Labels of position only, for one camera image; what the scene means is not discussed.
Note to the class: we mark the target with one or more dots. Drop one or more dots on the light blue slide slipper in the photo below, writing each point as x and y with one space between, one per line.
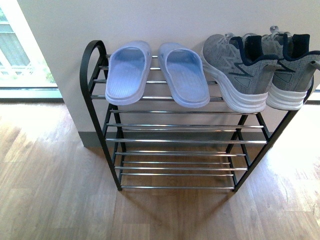
128 70

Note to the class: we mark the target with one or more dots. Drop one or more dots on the grey knit sneaker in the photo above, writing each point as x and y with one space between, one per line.
241 69
291 82

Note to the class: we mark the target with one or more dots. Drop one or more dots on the black metal shoe rack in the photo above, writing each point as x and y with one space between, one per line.
174 156

